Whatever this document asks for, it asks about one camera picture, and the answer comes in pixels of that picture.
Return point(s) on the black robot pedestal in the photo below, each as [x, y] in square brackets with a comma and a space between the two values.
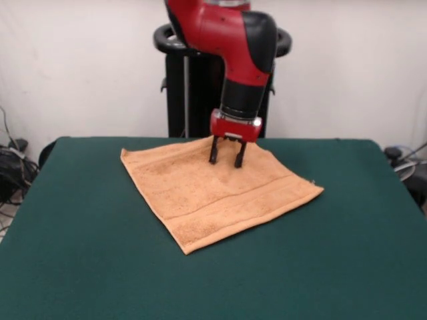
[177, 100]

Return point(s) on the tan terry towel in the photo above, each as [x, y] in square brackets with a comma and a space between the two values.
[207, 193]

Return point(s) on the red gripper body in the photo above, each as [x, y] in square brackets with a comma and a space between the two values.
[233, 130]

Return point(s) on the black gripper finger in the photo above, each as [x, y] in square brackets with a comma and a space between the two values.
[240, 155]
[214, 150]

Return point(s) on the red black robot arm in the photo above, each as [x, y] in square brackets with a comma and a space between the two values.
[233, 43]

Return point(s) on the dark green table cloth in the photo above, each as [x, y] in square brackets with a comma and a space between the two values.
[83, 250]

